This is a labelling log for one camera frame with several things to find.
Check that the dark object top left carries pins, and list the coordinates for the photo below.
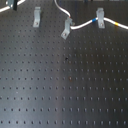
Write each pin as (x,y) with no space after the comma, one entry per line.
(12,4)

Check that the middle metal cable clip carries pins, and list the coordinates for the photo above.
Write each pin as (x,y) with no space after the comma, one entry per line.
(66,32)

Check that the metal cable clip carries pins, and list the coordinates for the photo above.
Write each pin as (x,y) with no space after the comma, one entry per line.
(37,13)
(66,32)
(100,16)

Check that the left metal cable clip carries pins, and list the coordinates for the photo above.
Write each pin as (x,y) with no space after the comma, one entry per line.
(37,13)

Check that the right metal cable clip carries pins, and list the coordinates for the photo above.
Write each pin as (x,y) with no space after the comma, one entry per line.
(100,16)

